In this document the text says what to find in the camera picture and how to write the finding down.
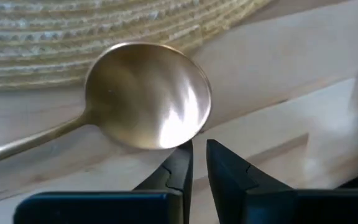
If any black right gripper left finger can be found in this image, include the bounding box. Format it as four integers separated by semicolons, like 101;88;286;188
13;139;195;224

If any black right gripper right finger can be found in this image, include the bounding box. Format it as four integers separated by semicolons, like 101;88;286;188
206;139;358;224

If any round woven straw placemat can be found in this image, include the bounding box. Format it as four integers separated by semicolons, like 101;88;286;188
0;0;273;91

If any gold metal spoon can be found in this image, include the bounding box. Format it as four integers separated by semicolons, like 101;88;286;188
0;42;213;170

